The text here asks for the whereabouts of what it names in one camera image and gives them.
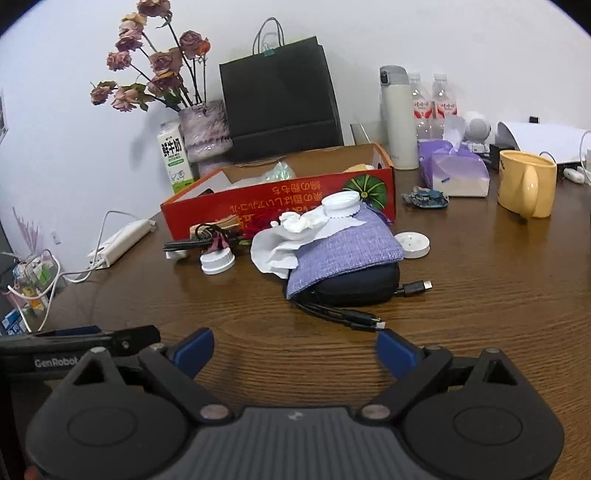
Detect black usb cable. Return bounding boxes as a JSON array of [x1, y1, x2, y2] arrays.
[[281, 278, 435, 333]]

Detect navy zip case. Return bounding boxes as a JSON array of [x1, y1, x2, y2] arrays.
[[297, 263, 401, 308]]

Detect black clip with cord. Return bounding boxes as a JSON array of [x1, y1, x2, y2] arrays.
[[162, 219, 245, 260]]

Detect purple woven pouch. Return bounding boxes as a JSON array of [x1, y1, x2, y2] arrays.
[[286, 203, 404, 299]]

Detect white tissue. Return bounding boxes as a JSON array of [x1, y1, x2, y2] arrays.
[[250, 205, 365, 279]]

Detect clutter basket items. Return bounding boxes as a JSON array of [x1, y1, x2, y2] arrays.
[[1, 249, 62, 333]]

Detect white ribbed bottle cap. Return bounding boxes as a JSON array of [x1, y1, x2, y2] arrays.
[[199, 247, 235, 275]]

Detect white round puck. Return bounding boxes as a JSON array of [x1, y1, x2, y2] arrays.
[[394, 232, 431, 259]]

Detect blue circuit board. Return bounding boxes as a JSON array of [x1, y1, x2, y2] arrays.
[[402, 186, 449, 210]]

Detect white round lid scalloped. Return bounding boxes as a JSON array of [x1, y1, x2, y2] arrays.
[[322, 190, 362, 218]]

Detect milk carton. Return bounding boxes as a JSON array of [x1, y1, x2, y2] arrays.
[[157, 120, 194, 193]]

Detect red cardboard box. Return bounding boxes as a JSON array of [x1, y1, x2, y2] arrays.
[[160, 143, 396, 240]]

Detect purple tissue pack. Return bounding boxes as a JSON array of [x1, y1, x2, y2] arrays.
[[419, 116, 490, 198]]

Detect yellow ceramic mug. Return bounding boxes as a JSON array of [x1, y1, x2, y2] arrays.
[[497, 150, 557, 220]]

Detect purple marbled vase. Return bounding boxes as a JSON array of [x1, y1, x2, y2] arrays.
[[179, 100, 232, 178]]

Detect small white robot toy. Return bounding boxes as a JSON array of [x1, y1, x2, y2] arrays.
[[464, 111, 492, 155]]

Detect water bottle left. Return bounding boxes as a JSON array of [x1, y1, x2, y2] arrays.
[[409, 72, 433, 140]]

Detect water bottle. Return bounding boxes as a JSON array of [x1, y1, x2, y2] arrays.
[[409, 72, 433, 140], [432, 73, 458, 139]]

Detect water bottle right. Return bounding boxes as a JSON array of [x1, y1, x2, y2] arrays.
[[432, 73, 458, 139]]

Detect white thermos bottle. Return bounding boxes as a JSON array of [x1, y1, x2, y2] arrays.
[[380, 65, 419, 171]]

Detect dried rose bouquet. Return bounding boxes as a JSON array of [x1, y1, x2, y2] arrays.
[[89, 1, 211, 113]]

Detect black paper bag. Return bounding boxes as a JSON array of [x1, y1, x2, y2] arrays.
[[219, 17, 344, 161]]

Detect white charging cable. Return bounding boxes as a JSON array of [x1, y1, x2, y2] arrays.
[[0, 210, 139, 333]]

